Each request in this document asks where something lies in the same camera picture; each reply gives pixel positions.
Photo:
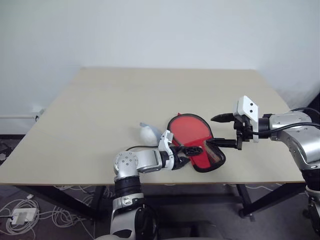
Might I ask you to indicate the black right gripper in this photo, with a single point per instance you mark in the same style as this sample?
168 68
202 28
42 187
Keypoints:
243 128

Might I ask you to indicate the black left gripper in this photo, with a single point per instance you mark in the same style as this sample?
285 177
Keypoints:
177 160

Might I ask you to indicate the red black paddle case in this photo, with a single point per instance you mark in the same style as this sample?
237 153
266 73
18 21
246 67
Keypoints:
205 166

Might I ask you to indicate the red table tennis paddle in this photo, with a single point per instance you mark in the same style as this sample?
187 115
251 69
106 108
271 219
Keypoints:
186 130

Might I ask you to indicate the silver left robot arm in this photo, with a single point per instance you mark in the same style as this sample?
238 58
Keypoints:
140 161

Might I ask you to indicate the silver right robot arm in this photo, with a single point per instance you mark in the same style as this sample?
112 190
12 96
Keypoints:
292 125

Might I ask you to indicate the white power adapter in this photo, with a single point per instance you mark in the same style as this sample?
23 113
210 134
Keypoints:
23 215

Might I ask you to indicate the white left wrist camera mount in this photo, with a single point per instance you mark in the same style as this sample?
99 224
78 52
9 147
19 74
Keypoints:
165 142

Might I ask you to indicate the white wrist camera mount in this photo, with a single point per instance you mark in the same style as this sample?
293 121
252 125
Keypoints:
165 142
248 110

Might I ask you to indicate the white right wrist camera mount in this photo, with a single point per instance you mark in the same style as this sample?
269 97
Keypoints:
248 110

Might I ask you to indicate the black metal table frame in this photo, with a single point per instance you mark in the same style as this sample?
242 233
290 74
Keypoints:
250 197

